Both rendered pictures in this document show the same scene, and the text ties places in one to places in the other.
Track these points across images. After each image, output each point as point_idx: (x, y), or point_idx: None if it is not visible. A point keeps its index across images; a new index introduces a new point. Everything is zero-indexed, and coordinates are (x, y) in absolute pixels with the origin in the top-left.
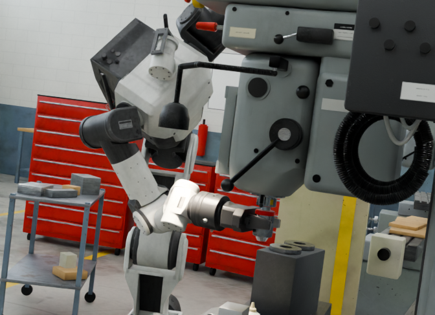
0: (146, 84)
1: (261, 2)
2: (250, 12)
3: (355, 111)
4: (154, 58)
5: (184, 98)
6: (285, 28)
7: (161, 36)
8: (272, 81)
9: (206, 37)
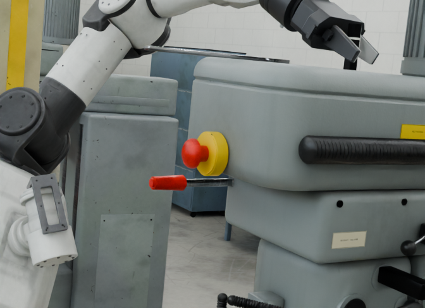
0: (0, 272)
1: (372, 188)
2: (360, 206)
3: None
4: (49, 239)
5: (54, 275)
6: (401, 224)
7: (41, 190)
8: (369, 298)
9: (43, 150)
